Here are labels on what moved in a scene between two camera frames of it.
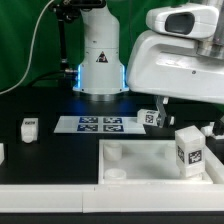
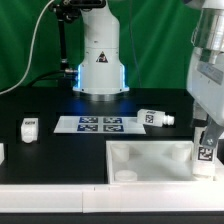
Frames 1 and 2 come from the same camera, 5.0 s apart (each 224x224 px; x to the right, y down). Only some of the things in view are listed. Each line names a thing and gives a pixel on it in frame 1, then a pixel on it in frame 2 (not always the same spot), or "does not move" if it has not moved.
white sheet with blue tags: x=100 y=124 does not move
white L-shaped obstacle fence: x=115 y=198 does not move
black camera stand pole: x=65 y=12 does not move
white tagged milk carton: x=190 y=151 → x=203 y=155
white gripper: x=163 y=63 → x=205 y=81
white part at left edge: x=2 y=153 does not move
